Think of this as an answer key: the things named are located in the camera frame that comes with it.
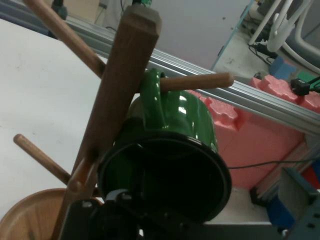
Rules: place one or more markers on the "green plastic object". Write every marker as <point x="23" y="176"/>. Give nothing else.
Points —
<point x="306" y="75"/>

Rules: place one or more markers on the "bright blue box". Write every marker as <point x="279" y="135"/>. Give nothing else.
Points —
<point x="280" y="212"/>

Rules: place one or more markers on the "green enamel mug white lettering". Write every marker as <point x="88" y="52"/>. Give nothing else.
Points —
<point x="192" y="117"/>

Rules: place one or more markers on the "blue-grey metal frame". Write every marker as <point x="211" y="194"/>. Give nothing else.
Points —
<point x="305" y="212"/>

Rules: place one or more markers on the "aluminium side frame rail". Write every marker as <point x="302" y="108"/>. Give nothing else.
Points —
<point x="250" y="97"/>

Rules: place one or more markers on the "large pink foam block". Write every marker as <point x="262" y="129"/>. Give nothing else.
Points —
<point x="250" y="150"/>

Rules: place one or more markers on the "wooden mug tree stand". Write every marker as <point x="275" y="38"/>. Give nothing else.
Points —
<point x="125" y="75"/>

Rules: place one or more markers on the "brown cardboard box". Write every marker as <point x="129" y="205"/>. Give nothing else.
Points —
<point x="85" y="10"/>

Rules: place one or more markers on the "small pink foam block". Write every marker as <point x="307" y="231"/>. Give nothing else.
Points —
<point x="275" y="87"/>

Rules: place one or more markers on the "white tube frame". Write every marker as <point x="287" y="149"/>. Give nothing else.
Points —
<point x="275" y="37"/>

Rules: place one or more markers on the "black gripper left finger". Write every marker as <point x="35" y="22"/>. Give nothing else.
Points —
<point x="82" y="220"/>

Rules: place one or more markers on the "blue foam block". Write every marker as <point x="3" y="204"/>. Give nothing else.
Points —
<point x="281" y="66"/>

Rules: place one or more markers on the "black power adapter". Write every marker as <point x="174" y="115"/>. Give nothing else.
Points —
<point x="300" y="86"/>

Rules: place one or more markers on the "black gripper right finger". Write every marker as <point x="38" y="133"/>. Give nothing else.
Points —
<point x="130" y="220"/>

